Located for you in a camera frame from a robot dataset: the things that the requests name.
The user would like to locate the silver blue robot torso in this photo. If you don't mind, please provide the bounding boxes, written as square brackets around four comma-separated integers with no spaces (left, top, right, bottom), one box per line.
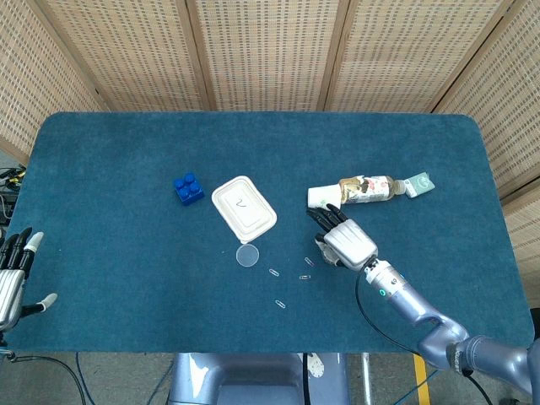
[167,352,351,405]

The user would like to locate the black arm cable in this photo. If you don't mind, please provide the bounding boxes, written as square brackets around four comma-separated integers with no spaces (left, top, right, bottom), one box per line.
[354,269,522,405]

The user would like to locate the tangled cable bundle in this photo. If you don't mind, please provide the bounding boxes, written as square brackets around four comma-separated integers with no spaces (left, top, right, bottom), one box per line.
[0,166,29,227]

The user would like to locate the labelled tea drink bottle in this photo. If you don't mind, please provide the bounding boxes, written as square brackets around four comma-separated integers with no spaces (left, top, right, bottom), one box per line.
[338,175,408,205]

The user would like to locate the clear round plastic lid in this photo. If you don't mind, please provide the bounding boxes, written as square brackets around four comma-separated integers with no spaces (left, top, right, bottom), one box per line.
[235,243,261,268]

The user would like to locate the blue carpet table cover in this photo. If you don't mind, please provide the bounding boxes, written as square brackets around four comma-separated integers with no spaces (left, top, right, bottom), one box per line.
[6,111,536,354]

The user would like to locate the clear tub of paperclips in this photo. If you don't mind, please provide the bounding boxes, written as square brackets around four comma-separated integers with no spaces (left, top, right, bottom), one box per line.
[321,247,343,267]

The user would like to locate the white floral paper cup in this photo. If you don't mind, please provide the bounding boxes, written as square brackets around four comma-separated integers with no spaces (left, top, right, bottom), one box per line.
[306,185,343,209]

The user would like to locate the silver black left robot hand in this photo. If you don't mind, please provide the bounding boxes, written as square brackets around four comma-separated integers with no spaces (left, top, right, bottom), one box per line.
[0,226,58,332]

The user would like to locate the white rectangular container lid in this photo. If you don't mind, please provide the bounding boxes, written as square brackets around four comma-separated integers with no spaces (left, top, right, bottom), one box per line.
[211,175,278,245]

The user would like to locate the woven wooden folding screen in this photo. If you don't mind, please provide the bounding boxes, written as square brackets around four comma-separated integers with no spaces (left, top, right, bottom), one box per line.
[0,0,540,307]

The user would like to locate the grey metal table leg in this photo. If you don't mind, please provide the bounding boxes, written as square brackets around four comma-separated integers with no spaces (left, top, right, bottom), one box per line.
[361,353,373,405]

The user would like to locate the blue floor cable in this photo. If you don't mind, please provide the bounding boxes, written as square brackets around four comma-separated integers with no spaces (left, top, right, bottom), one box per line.
[74,353,95,405]

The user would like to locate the green and white packet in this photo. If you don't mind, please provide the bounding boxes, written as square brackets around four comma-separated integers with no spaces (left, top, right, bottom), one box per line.
[403,170,435,198]

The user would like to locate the blue toy building block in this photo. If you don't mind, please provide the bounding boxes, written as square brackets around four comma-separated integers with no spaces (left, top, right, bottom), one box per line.
[172,172,207,208]

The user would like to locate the black floor cable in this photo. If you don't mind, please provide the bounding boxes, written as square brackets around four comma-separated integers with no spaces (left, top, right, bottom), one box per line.
[0,353,88,405]

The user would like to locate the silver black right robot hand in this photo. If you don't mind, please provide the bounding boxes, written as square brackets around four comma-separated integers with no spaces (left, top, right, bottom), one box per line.
[305,204,380,273]

